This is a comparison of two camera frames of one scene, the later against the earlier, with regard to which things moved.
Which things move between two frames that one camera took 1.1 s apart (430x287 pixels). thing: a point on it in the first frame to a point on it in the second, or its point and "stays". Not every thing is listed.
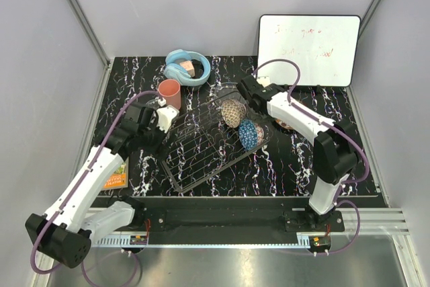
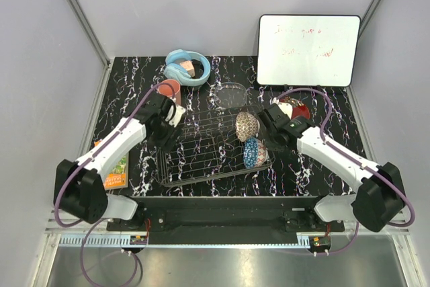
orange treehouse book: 119,179 stays
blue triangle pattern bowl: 248,134 to 255,153
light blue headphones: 175,73 stays
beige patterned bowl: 232,112 to 246,126
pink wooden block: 188,65 stays
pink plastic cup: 170,89 stays
